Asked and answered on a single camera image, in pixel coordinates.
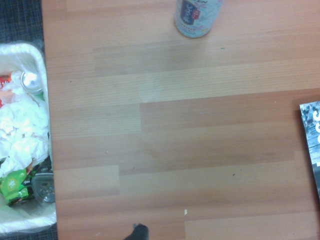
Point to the crumpled white tissue paper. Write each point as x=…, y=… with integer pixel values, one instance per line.
x=22, y=125

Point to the white plastic trash bin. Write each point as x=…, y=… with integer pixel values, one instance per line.
x=35, y=53

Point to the white blue printed drink can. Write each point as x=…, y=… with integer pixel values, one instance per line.
x=197, y=20

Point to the black plastic food tray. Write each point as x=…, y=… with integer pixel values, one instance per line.
x=45, y=187

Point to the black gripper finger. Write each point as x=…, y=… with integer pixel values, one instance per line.
x=138, y=232

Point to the silver green discarded can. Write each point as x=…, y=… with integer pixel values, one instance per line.
x=30, y=81

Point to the dark photo cover magazine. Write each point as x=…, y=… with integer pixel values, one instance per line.
x=312, y=140

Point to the red orange wrapper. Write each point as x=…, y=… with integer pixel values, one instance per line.
x=4, y=82

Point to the green snack wrapper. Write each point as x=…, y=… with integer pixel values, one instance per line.
x=12, y=186

